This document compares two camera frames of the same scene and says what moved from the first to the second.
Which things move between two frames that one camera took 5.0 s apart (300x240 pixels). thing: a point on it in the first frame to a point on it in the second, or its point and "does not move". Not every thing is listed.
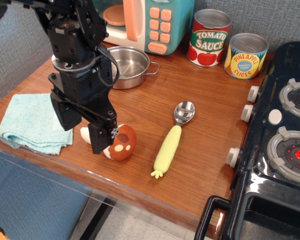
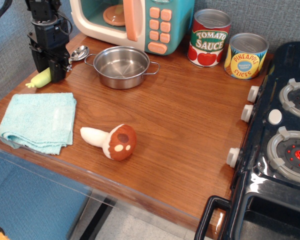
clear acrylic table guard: x=34 y=197 does not move
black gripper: x=84 y=87 to x=52 y=41
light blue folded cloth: x=33 y=121 does not move
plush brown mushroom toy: x=121 y=147 does not move
